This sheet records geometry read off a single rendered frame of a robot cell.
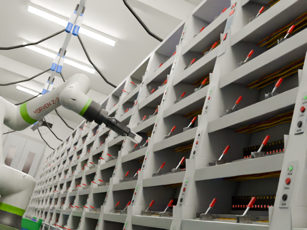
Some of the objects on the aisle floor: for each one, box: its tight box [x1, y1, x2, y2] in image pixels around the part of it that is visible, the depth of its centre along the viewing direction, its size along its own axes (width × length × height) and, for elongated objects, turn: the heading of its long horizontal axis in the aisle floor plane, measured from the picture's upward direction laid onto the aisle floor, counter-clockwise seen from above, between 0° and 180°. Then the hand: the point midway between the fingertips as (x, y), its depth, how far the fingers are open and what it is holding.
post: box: [170, 0, 272, 230], centre depth 190 cm, size 20×9×182 cm, turn 152°
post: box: [123, 10, 211, 230], centre depth 255 cm, size 20×9×182 cm, turn 152°
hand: (134, 137), depth 215 cm, fingers open, 3 cm apart
